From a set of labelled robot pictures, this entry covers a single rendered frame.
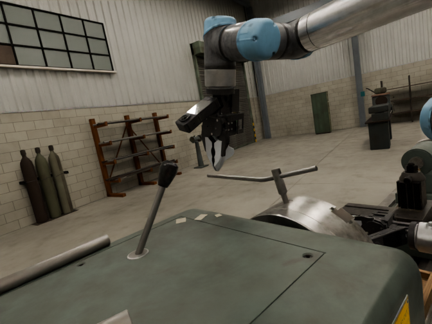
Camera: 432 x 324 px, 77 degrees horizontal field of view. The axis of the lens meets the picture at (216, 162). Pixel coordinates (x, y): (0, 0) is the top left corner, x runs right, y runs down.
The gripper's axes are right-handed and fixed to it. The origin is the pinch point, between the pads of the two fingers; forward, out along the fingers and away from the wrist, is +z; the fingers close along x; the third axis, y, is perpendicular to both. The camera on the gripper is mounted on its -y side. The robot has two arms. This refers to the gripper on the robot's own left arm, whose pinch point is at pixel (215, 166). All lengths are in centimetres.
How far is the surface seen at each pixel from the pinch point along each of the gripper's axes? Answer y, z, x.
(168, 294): -31.8, 2.1, -25.7
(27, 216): 6, 270, 601
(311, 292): -22.2, -1.4, -39.3
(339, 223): 6.1, 5.9, -31.0
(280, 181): 6.0, 1.0, -16.5
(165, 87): 498, 34, 791
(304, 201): 7.8, 4.8, -22.1
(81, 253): -35.5, 6.8, -2.8
